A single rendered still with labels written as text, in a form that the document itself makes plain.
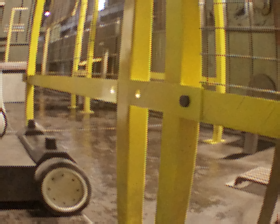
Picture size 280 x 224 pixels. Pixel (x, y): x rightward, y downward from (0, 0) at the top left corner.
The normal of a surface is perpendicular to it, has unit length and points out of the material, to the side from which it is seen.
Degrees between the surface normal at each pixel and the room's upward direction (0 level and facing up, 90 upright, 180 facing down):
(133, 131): 90
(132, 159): 90
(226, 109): 90
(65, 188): 90
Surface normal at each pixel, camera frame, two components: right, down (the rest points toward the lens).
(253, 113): -0.83, 0.03
